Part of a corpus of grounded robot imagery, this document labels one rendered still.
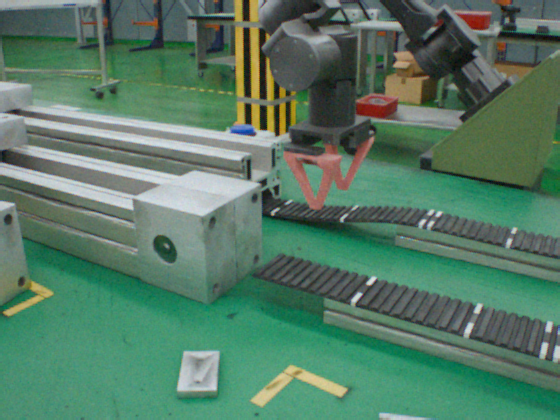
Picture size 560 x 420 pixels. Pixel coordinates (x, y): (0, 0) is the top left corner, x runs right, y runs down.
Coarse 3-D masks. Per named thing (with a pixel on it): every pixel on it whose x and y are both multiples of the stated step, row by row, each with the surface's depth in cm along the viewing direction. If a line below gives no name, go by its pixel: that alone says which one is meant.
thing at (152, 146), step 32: (32, 128) 90; (64, 128) 86; (96, 128) 85; (128, 128) 88; (160, 128) 85; (192, 128) 84; (128, 160) 80; (160, 160) 77; (192, 160) 74; (224, 160) 71; (256, 160) 77
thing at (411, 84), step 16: (400, 64) 540; (416, 64) 537; (496, 64) 491; (512, 64) 496; (528, 64) 499; (400, 80) 541; (416, 80) 532; (432, 80) 558; (400, 96) 547; (416, 96) 538; (432, 96) 569
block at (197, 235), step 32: (160, 192) 55; (192, 192) 55; (224, 192) 55; (256, 192) 57; (160, 224) 53; (192, 224) 51; (224, 224) 53; (256, 224) 58; (160, 256) 55; (192, 256) 52; (224, 256) 54; (256, 256) 60; (192, 288) 54; (224, 288) 55
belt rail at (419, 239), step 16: (400, 240) 65; (416, 240) 64; (432, 240) 64; (448, 240) 62; (464, 240) 61; (448, 256) 63; (464, 256) 62; (480, 256) 61; (496, 256) 60; (512, 256) 59; (528, 256) 58; (544, 256) 57; (528, 272) 58; (544, 272) 57
